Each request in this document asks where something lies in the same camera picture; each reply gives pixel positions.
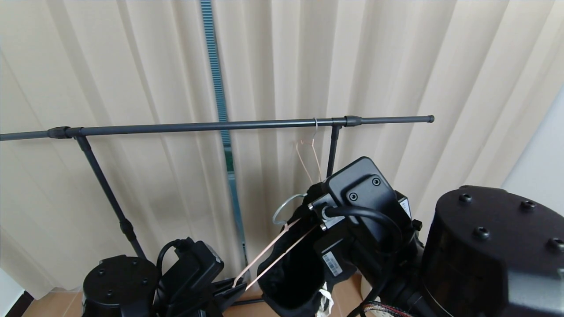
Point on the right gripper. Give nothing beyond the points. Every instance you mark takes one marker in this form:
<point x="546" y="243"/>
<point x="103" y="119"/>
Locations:
<point x="392" y="268"/>

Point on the black shorts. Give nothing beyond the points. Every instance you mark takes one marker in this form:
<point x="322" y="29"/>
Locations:
<point x="286" y="273"/>

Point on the pink clothes hanger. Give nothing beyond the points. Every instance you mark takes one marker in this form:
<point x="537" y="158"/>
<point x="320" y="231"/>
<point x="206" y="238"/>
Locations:
<point x="260" y="256"/>
<point x="315" y="130"/>

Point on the beige curtain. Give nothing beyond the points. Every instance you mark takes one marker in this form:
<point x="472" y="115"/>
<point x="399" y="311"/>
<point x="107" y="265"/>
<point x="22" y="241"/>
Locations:
<point x="132" y="66"/>

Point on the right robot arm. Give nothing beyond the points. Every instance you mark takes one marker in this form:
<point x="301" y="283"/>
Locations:
<point x="493" y="255"/>

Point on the black clothes rack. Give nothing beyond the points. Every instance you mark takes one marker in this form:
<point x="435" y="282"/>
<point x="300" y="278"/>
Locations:
<point x="176" y="127"/>

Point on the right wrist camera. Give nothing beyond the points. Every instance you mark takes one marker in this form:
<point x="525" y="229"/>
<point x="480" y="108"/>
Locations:
<point x="361" y="189"/>

